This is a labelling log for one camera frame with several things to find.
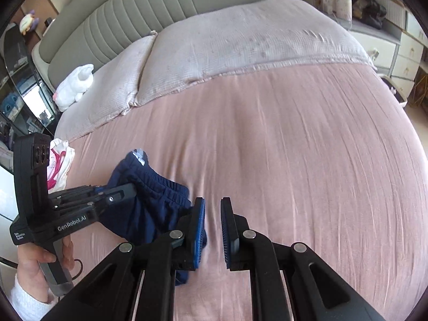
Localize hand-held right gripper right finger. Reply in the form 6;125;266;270
220;197;385;321

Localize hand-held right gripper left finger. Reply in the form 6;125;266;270
42;197;206;321

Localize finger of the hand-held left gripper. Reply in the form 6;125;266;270
49;184;104;198
51;183;138;222

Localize navy striped shorts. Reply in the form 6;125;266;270
100;148;208;286

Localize person's left forearm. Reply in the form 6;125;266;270
10;272;59;321

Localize pile of clothes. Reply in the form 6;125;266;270
48;138;76;191

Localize person's left hand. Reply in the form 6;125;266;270
16;236;75;305

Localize magenta garment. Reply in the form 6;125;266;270
47;150;67;192

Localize blue plush toy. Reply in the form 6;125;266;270
1;94;21;116

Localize pink sheeted bed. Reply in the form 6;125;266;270
53;0;428;321

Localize pale grey pillow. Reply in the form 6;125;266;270
53;32;158;134
135;0;375;108

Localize purple and white plush toy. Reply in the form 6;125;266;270
19;9;40;35

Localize grey padded headboard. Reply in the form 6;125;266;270
32;0;313;91

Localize white storage bin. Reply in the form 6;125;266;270
379;75;409;108

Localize white nightstand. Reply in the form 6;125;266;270
346;17;402;74

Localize pink and white water bottle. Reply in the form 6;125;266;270
331;0;352;21

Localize white dressing table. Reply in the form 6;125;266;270
348;0;427;91

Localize black bag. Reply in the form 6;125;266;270
352;0;388;30

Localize black cable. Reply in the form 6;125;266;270
68;258;83;281

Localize gold wire stool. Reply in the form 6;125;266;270
413;72;428;108

